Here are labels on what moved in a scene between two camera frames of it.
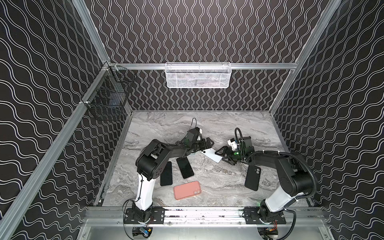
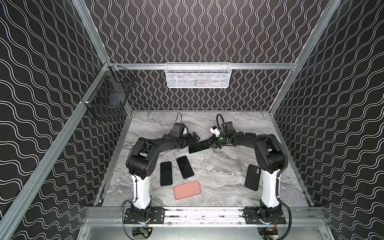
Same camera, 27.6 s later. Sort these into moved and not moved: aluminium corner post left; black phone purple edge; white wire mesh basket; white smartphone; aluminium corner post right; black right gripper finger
Moved: white smartphone; black right gripper finger
Not moved: white wire mesh basket; black phone purple edge; aluminium corner post left; aluminium corner post right
